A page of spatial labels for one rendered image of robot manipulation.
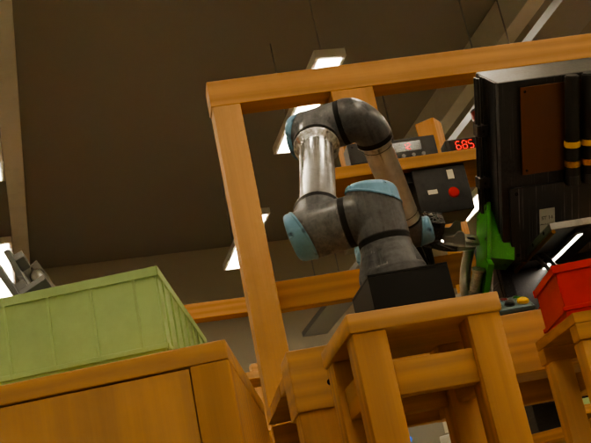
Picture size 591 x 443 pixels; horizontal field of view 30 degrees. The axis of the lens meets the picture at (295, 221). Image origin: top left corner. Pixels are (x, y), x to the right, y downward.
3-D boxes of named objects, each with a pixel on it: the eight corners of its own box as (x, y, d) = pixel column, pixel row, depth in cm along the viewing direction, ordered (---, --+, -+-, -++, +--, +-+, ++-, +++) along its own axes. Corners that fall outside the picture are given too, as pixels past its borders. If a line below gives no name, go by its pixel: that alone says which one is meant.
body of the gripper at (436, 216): (448, 224, 305) (404, 219, 304) (442, 251, 309) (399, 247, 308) (444, 213, 312) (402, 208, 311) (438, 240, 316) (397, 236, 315)
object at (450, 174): (476, 206, 334) (463, 162, 339) (422, 215, 331) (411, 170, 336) (465, 221, 346) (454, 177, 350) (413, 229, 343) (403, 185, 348)
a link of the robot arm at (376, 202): (404, 224, 235) (389, 167, 239) (345, 243, 238) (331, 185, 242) (415, 238, 246) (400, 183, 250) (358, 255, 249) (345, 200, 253)
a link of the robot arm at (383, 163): (377, 77, 279) (434, 227, 304) (336, 91, 281) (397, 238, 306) (379, 99, 269) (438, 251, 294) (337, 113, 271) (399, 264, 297)
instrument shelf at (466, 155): (609, 140, 345) (605, 128, 347) (330, 180, 331) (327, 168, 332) (581, 170, 369) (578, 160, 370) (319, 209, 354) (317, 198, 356)
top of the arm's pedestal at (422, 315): (502, 308, 222) (497, 290, 223) (349, 333, 216) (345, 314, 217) (459, 347, 252) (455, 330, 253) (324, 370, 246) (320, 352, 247)
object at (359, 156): (397, 157, 341) (392, 137, 344) (351, 164, 339) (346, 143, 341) (393, 167, 348) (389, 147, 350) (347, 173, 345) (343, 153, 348)
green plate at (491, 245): (516, 276, 299) (515, 204, 306) (486, 273, 298) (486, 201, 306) (504, 288, 310) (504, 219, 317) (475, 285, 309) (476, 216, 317)
